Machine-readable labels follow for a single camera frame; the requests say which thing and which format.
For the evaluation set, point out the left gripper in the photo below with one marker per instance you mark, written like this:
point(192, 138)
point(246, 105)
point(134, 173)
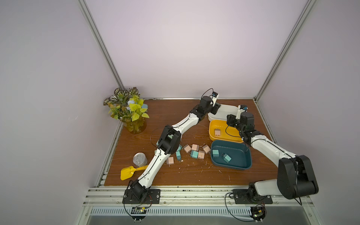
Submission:
point(215, 108)

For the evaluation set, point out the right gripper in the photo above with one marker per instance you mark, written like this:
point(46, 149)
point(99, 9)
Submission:
point(231, 120)

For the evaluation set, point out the lone pink plug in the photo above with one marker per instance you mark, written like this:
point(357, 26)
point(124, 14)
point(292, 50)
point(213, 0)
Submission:
point(217, 132)

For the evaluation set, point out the teal plug bottom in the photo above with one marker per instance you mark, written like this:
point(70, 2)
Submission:
point(226, 158)

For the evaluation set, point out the teal plug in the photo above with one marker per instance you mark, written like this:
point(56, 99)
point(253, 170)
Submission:
point(194, 154)
point(215, 153)
point(226, 158)

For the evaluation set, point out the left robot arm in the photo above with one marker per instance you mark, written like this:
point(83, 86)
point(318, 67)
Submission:
point(168, 144)

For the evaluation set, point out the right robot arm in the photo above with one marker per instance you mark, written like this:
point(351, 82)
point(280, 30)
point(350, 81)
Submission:
point(295, 174)

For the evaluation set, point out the white storage box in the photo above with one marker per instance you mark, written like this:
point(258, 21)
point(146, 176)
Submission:
point(223, 112)

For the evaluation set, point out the yellow storage box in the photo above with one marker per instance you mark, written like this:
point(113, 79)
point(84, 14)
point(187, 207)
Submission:
point(228, 133)

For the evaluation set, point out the dark teal storage box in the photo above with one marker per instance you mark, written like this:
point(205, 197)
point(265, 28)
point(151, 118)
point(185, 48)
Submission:
point(239, 152)

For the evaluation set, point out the pink plug centre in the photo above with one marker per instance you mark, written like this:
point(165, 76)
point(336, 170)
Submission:
point(195, 147)

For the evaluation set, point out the pink plug right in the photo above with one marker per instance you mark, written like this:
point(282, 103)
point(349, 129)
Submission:
point(206, 149)

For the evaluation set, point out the pink plug bottom left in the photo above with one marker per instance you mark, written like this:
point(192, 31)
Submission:
point(170, 161)

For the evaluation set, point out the artificial plant in amber vase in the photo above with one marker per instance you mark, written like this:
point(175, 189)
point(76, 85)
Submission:
point(127, 107)

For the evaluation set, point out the metal can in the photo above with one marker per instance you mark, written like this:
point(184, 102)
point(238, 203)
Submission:
point(140, 159)

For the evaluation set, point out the yellow toy shovel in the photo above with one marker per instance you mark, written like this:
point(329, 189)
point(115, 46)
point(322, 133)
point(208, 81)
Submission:
point(128, 172)

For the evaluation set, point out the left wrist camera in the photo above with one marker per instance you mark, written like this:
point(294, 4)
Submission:
point(214, 97)

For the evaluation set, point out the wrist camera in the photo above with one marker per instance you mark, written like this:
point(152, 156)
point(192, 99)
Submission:
point(241, 109)
point(214, 97)

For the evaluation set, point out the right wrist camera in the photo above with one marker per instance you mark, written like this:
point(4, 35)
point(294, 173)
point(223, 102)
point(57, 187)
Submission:
point(241, 109)

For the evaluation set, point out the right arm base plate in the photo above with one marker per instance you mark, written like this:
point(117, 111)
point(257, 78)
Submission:
point(242, 196)

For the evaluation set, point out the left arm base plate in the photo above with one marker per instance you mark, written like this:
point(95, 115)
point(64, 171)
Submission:
point(151, 196)

